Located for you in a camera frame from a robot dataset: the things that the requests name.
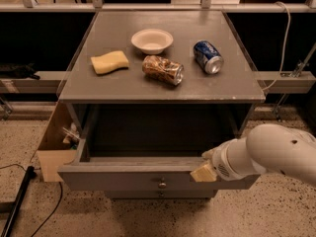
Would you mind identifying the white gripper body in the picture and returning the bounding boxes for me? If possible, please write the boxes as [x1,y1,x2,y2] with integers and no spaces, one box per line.
[210,141,264,181]

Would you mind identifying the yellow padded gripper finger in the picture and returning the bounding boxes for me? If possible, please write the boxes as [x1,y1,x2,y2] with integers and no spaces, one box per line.
[201,149,215,159]
[191,161,217,182]

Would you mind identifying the grey top drawer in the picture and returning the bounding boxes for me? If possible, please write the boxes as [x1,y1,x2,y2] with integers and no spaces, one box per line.
[58,126,257,192]

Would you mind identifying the grey drawer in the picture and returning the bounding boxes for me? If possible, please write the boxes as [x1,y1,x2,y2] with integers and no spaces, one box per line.
[105,190,216,199]
[58,126,257,192]

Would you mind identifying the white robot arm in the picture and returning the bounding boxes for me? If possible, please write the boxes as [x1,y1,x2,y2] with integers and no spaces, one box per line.
[191,123,316,186]

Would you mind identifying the grey drawer cabinet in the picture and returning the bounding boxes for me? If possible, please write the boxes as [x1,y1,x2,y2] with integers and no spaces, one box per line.
[58,9,267,200]

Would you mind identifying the grey bottom drawer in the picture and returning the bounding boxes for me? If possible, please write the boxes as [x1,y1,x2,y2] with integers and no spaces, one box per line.
[105,190,216,199]

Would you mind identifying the blue soda can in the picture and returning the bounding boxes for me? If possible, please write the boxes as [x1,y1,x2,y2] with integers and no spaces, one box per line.
[194,40,224,74]

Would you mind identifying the crushed brown can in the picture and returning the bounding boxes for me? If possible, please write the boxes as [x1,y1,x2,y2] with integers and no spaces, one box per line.
[142,55,184,86]

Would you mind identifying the white bowl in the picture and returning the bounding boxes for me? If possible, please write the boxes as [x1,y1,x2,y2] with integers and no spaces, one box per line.
[131,29,174,54]

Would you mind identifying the yellow sponge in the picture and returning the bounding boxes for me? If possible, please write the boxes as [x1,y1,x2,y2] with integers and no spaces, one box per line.
[91,50,129,75]

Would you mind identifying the crumpled items in box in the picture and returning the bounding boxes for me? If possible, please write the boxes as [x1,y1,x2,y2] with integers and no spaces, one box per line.
[62,123,80,144]

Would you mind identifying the cardboard box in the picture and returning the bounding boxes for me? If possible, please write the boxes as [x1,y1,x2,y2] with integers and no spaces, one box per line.
[37,103,78,182]

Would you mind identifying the black bar on floor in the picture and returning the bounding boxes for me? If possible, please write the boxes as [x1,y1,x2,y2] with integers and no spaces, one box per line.
[0,166,37,237]

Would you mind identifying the white hanging cable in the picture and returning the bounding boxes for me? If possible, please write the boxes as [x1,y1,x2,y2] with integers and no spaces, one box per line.
[262,0,293,92]

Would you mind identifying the black floor cable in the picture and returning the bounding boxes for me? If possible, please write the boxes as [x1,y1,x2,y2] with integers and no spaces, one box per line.
[0,163,64,237]

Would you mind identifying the metal rail frame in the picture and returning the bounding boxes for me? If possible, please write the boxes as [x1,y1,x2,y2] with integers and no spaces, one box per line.
[0,0,315,12]

